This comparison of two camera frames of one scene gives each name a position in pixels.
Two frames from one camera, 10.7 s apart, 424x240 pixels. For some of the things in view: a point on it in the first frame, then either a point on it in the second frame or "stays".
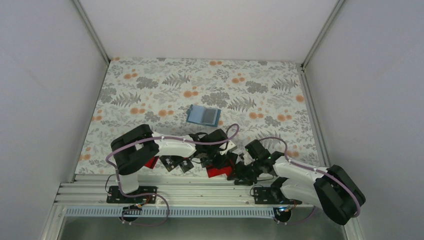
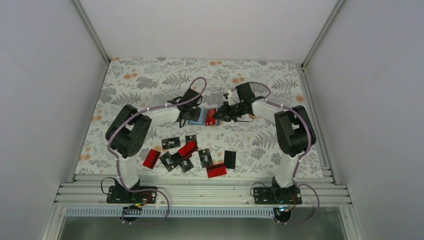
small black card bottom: (186, 165) stays
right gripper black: (240, 174) to (225, 114)
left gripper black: (220, 163) to (195, 116)
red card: (151, 163) stays
